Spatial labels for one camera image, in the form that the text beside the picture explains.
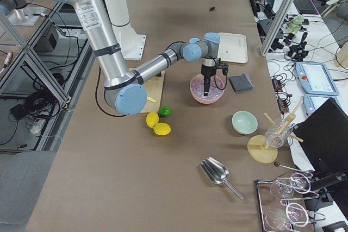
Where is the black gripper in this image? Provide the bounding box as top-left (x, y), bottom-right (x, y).
top-left (201, 64), bottom-right (216, 97)

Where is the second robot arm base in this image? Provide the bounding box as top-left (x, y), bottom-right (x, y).
top-left (1, 0), bottom-right (39, 26)

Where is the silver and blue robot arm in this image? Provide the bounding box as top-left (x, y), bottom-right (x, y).
top-left (55, 0), bottom-right (220, 116)

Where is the pink bowl of ice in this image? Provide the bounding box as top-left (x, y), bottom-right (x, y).
top-left (189, 73), bottom-right (226, 105)

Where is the wooden cup tree stand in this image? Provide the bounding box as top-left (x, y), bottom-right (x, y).
top-left (247, 101), bottom-right (303, 164)

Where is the metal ice scoop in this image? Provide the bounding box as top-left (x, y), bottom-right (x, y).
top-left (201, 156), bottom-right (244, 200)

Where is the grey folded cloth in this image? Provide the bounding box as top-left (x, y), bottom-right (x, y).
top-left (228, 73), bottom-right (254, 92)

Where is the cream rabbit tray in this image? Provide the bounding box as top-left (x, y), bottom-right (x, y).
top-left (217, 32), bottom-right (248, 64)

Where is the green lime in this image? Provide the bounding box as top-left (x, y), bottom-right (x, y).
top-left (158, 106), bottom-right (172, 117)

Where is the wooden cutting board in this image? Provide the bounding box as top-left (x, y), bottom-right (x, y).
top-left (140, 71), bottom-right (165, 114)

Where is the mint green bowl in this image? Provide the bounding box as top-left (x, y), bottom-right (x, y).
top-left (232, 111), bottom-right (258, 135)

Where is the yellow plastic knife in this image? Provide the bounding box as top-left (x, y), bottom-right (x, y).
top-left (147, 96), bottom-right (157, 103)

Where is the yellow lemon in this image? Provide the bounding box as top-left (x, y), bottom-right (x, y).
top-left (153, 122), bottom-right (171, 136)
top-left (146, 112), bottom-right (159, 128)

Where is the clear patterned glass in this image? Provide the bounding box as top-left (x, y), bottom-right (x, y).
top-left (265, 118), bottom-right (294, 148)

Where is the blue teach pendant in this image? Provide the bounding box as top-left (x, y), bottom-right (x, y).
top-left (295, 62), bottom-right (339, 96)
top-left (303, 94), bottom-right (340, 116)

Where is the black monitor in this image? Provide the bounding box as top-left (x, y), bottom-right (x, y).
top-left (294, 98), bottom-right (347, 174)

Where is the metal wine glass rack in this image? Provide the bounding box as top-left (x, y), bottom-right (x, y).
top-left (255, 172), bottom-right (326, 231)

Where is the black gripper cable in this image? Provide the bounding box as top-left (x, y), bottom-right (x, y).
top-left (213, 58), bottom-right (229, 90)

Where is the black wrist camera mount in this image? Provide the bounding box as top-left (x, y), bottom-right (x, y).
top-left (215, 59), bottom-right (229, 76)

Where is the aluminium frame post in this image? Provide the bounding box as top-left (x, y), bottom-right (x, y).
top-left (259, 0), bottom-right (293, 57)

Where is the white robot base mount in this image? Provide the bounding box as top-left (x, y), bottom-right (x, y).
top-left (105, 0), bottom-right (146, 61)

